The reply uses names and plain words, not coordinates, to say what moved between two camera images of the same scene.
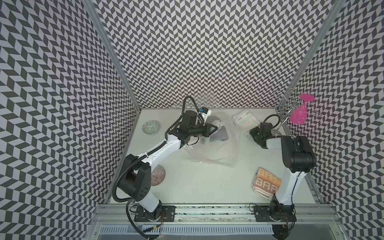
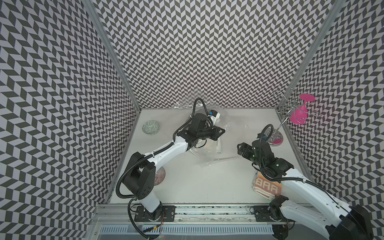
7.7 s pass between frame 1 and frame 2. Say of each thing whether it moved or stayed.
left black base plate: stayed
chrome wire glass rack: stayed
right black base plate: stayed
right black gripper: moved
